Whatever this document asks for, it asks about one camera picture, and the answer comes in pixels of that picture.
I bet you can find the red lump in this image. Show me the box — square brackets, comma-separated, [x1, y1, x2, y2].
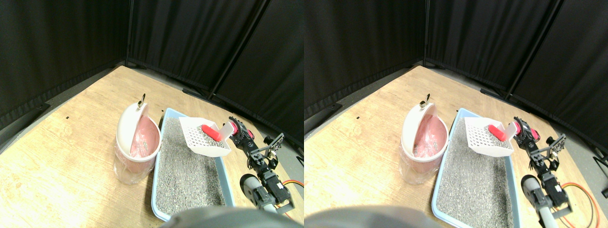
[201, 125, 221, 142]
[487, 125, 507, 142]

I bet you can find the white scoop with red handle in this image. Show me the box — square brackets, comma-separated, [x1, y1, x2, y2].
[179, 116, 252, 158]
[464, 116, 541, 158]

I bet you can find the blue litter tray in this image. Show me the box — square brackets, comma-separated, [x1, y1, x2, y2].
[151, 108, 236, 222]
[431, 108, 522, 228]

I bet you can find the white bin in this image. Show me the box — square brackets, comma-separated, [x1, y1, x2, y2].
[399, 94, 449, 185]
[114, 94, 162, 185]

